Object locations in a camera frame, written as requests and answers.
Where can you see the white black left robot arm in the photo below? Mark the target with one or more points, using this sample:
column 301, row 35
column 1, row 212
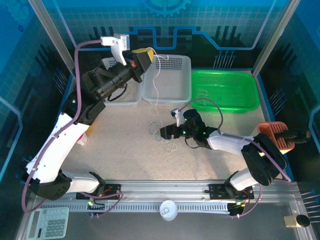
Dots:
column 60, row 147

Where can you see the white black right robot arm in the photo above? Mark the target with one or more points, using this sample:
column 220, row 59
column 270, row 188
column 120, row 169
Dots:
column 225, row 142

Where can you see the white perforated plastic basket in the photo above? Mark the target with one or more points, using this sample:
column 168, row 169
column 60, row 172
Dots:
column 175, row 85
column 125, row 103

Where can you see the green plastic basket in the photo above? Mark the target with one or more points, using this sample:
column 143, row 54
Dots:
column 230, row 90

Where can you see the orange white utensil holder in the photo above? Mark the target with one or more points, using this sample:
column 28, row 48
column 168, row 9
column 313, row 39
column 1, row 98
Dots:
column 268, row 127

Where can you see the silver tin can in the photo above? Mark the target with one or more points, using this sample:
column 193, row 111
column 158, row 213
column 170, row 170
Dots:
column 169, row 210

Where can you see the wooden block with black cylinder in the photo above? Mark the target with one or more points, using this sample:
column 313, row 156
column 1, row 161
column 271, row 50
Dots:
column 291, row 221

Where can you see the white calculator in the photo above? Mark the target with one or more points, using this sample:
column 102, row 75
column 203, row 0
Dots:
column 50, row 222

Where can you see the aluminium mounting rail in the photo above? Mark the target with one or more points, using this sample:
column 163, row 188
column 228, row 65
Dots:
column 162, row 186

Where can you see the aluminium frame post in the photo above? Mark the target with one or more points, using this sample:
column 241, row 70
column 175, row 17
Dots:
column 53, row 32
column 280, row 32

